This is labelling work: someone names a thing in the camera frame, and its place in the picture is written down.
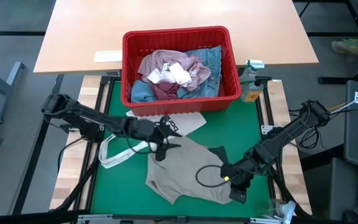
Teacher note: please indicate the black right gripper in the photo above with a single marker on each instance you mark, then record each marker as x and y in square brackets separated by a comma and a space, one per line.
[244, 166]

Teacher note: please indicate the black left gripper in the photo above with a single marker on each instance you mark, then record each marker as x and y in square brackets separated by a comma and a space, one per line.
[162, 133]

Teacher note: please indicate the dark green shirt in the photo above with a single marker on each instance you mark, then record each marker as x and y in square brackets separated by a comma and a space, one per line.
[219, 154]

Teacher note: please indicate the beige shirt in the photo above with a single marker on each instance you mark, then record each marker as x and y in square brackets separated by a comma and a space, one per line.
[179, 174]

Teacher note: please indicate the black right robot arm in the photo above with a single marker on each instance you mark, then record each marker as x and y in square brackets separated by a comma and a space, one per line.
[291, 133]

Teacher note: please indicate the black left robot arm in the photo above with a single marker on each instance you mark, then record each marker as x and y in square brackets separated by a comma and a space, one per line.
[82, 116]

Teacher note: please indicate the red plastic laundry basket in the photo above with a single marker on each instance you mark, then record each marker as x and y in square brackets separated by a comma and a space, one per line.
[179, 107]

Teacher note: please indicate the white canvas tote bag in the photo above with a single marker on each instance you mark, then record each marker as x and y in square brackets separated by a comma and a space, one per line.
[191, 119]

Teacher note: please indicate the white mounting plate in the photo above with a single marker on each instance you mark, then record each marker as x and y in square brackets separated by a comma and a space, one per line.
[266, 129]

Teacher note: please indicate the white garment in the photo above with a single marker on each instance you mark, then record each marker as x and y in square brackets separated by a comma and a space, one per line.
[169, 76]

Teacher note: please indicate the green table mat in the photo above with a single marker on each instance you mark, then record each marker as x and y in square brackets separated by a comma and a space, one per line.
[129, 193]

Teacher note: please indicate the clear spray bottle white nozzle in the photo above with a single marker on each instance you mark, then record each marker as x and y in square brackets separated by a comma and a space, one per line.
[287, 208]

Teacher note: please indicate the pink garment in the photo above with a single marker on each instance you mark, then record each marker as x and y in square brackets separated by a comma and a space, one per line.
[166, 59]

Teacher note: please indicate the clear bottle orange label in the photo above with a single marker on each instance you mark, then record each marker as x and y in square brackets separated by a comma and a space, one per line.
[251, 93]

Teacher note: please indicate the blue denim garment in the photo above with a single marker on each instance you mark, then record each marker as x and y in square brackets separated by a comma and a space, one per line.
[211, 62]

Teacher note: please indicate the green label spray bottle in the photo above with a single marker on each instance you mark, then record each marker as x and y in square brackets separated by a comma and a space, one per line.
[250, 73]

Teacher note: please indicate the white label strip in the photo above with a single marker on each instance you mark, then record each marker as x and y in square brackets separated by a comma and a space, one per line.
[107, 56]

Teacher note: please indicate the light wooden desk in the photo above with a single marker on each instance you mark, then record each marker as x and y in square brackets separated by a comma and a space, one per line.
[89, 31]

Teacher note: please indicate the black desk foot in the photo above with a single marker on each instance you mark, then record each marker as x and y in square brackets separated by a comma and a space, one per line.
[334, 80]

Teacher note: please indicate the grey desk leg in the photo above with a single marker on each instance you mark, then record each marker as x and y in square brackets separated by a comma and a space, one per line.
[6, 93]

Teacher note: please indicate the person's shoe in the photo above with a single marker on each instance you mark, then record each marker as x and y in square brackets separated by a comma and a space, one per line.
[346, 46]

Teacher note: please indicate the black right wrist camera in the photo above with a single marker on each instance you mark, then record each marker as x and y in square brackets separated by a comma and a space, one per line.
[238, 194]

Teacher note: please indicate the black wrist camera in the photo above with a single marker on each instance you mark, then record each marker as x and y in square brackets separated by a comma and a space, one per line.
[238, 194]
[143, 127]

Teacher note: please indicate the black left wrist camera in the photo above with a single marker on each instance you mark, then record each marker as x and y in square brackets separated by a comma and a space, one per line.
[143, 127]

